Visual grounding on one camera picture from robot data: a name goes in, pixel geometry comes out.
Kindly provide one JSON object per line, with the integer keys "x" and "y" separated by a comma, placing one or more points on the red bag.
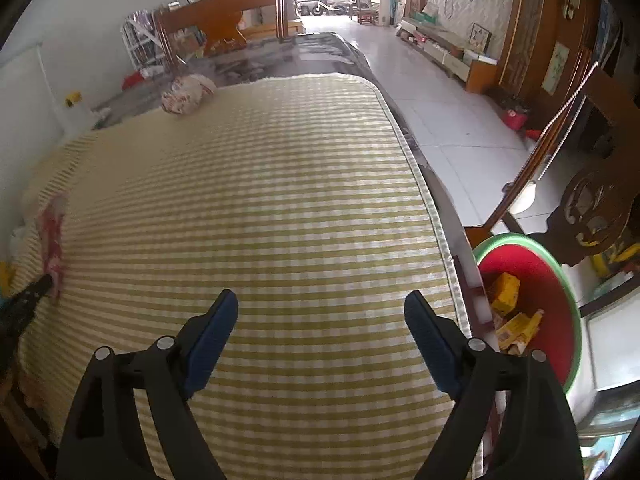
{"x": 133, "y": 81}

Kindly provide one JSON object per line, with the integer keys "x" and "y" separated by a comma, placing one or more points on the white balance bike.
{"x": 325, "y": 8}

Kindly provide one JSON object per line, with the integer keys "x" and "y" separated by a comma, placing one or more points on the carved wooden chair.
{"x": 595, "y": 200}

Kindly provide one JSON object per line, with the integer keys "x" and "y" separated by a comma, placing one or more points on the red bin green rim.
{"x": 545, "y": 285}

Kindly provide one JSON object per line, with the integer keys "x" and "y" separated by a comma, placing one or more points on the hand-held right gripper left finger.
{"x": 212, "y": 340}

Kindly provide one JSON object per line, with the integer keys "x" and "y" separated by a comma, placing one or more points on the floral crumpled wrapper ball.
{"x": 187, "y": 92}

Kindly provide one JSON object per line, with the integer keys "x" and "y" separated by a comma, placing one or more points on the small wooden stool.
{"x": 366, "y": 7}

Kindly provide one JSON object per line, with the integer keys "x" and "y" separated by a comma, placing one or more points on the small red pot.
{"x": 515, "y": 117}

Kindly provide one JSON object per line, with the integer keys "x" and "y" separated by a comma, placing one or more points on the white folding ladder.
{"x": 142, "y": 40}

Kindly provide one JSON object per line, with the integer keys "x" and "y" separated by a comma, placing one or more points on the small flower wall painting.
{"x": 556, "y": 69}

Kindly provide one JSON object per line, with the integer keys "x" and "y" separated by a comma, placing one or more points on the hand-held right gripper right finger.
{"x": 430, "y": 340}

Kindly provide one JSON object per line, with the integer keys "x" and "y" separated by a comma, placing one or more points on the white jug yellow cap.
{"x": 77, "y": 107}

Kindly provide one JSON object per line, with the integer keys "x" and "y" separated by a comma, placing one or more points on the small framed picture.
{"x": 481, "y": 37}

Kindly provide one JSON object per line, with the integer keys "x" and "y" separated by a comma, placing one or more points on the pink floral packet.
{"x": 52, "y": 240}

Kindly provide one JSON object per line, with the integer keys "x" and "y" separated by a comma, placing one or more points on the low television cabinet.
{"x": 450, "y": 45}

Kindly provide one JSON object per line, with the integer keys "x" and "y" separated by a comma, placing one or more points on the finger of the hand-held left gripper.
{"x": 30, "y": 294}

